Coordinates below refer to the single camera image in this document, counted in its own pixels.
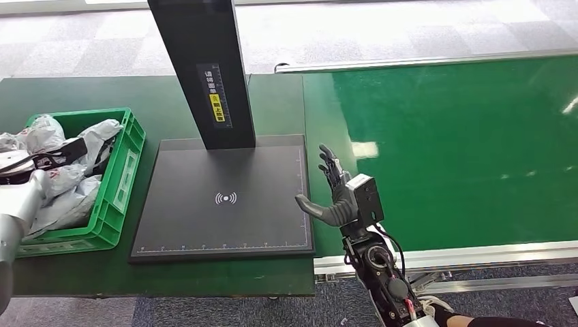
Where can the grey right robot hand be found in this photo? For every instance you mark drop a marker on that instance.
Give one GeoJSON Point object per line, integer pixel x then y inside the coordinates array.
{"type": "Point", "coordinates": [338, 214]}

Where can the white package with red print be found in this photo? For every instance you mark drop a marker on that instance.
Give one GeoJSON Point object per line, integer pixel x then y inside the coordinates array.
{"type": "Point", "coordinates": [45, 131]}

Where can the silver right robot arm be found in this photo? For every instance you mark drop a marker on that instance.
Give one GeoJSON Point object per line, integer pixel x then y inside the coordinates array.
{"type": "Point", "coordinates": [384, 280]}

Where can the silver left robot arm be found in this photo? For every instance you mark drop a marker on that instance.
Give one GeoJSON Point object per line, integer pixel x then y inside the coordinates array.
{"type": "Point", "coordinates": [18, 203]}

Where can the black inbound scanner machine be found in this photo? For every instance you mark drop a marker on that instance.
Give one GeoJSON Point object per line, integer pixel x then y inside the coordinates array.
{"type": "Point", "coordinates": [262, 203]}

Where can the green conveyor belt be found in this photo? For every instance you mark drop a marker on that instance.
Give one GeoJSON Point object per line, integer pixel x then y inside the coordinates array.
{"type": "Point", "coordinates": [451, 135]}

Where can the plain grey package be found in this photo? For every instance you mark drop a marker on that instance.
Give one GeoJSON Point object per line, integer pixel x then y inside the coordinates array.
{"type": "Point", "coordinates": [67, 207]}

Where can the person's leg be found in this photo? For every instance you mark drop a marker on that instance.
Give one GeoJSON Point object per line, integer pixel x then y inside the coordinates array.
{"type": "Point", "coordinates": [496, 322]}

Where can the green plastic crate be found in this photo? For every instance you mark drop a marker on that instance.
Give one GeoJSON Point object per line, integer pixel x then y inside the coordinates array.
{"type": "Point", "coordinates": [126, 171]}

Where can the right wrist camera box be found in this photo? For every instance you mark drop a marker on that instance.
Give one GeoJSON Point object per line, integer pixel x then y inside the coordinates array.
{"type": "Point", "coordinates": [368, 198]}

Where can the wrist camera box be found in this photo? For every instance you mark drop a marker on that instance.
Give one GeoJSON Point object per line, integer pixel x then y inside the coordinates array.
{"type": "Point", "coordinates": [67, 151]}
{"type": "Point", "coordinates": [368, 198]}

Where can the aluminium conveyor side rail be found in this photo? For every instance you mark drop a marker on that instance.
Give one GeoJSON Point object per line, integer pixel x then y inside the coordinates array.
{"type": "Point", "coordinates": [496, 255]}

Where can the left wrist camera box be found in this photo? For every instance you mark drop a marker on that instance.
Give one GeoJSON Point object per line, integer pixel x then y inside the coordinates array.
{"type": "Point", "coordinates": [67, 151]}

